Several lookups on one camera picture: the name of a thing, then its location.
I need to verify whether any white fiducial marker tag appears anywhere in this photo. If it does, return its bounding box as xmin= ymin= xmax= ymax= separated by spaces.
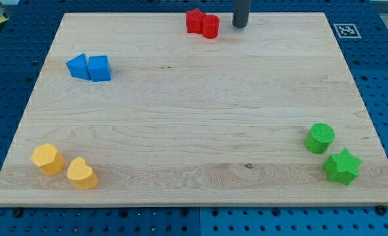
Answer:
xmin=333 ymin=23 xmax=361 ymax=39

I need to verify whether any blue triangle block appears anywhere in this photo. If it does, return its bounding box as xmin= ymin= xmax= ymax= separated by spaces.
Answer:
xmin=66 ymin=54 xmax=91 ymax=81

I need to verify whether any red star block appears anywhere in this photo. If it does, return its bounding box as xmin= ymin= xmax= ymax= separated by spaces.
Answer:
xmin=185 ymin=9 xmax=206 ymax=34

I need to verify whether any yellow heart block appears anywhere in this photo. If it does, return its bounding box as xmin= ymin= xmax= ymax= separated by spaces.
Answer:
xmin=67 ymin=157 xmax=99 ymax=189

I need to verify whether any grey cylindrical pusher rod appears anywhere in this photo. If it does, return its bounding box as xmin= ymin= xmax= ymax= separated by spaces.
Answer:
xmin=232 ymin=0 xmax=251 ymax=28

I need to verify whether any green cylinder block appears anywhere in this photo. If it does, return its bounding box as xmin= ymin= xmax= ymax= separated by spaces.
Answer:
xmin=304 ymin=123 xmax=336 ymax=154

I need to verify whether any red cylinder block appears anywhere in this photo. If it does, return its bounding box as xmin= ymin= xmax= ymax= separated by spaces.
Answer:
xmin=202 ymin=14 xmax=220 ymax=39

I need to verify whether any blue cube block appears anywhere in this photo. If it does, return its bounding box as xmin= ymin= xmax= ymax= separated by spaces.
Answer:
xmin=88 ymin=55 xmax=111 ymax=82

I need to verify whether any yellow hexagon block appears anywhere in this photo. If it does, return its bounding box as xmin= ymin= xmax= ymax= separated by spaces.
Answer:
xmin=31 ymin=143 xmax=66 ymax=176

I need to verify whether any green star block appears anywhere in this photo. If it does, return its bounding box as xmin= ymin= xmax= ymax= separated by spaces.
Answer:
xmin=322 ymin=148 xmax=362 ymax=186

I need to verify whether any light wooden board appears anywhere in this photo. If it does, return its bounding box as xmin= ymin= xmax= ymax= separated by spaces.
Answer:
xmin=0 ymin=12 xmax=388 ymax=207

